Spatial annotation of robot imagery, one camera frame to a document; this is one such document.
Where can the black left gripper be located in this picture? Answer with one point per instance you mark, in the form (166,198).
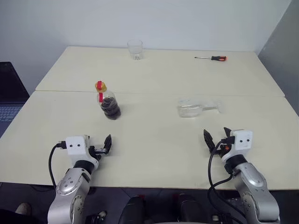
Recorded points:
(97,150)

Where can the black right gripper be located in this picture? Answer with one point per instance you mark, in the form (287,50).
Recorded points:
(224,151)

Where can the small dark liquid bottle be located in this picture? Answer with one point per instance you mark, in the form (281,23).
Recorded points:
(112,109)

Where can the wine glass with red wine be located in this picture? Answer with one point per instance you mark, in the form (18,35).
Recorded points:
(187,109)

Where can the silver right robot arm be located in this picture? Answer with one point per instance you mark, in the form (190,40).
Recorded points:
(252,184)

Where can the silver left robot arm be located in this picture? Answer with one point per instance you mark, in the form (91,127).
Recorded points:
(70,184)

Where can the dark rounded shape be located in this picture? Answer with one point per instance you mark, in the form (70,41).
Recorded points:
(132,210)

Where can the orange black screwdriver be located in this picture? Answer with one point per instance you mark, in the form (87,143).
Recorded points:
(217,58)

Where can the clear glass tumbler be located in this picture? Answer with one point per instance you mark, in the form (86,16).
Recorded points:
(135,50)

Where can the beige shoe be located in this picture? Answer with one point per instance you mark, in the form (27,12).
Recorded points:
(23,208)

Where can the dark laptop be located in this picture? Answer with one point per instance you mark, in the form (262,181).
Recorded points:
(10,88)

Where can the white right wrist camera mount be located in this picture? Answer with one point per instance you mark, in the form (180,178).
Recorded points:
(243,142)

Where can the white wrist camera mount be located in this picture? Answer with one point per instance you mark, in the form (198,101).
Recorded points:
(243,142)
(76,149)

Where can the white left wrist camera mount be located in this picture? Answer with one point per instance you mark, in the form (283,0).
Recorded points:
(76,149)

